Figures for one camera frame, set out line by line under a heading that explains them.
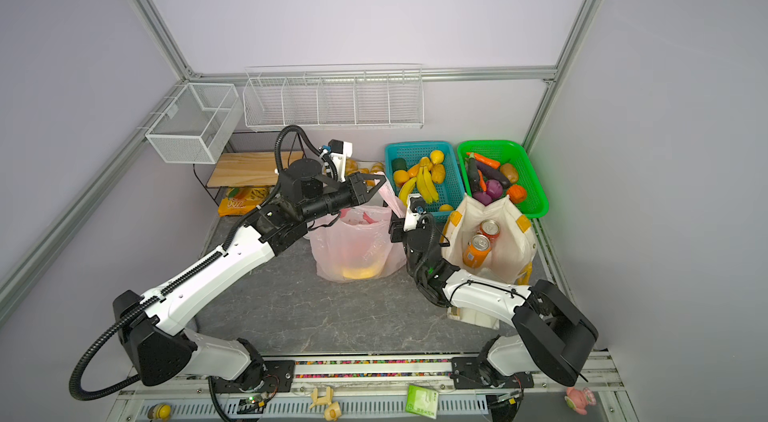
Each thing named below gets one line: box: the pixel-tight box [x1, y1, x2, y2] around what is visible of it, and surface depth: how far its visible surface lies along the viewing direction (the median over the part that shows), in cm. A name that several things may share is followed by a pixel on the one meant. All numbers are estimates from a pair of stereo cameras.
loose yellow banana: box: [399, 166, 439, 205], surface depth 114 cm
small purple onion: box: [485, 179, 503, 199], surface depth 107 cm
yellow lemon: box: [430, 150, 444, 165], surface depth 114 cm
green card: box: [405, 385, 439, 419], surface depth 70 cm
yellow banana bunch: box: [342, 260, 385, 279], surface depth 83 cm
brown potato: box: [500, 163, 518, 183], surface depth 114 cm
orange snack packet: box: [218, 186, 270, 217], surface depth 103 cm
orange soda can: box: [462, 234, 491, 269], surface depth 88 cm
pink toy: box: [564, 387, 597, 415], surface depth 70 cm
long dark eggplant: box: [475, 160, 511, 189], surface depth 115 cm
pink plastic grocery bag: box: [309, 172, 407, 280], surface depth 80 cm
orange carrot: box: [466, 152, 501, 169], surface depth 118 cm
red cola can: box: [480, 219, 501, 248], surface depth 91 cm
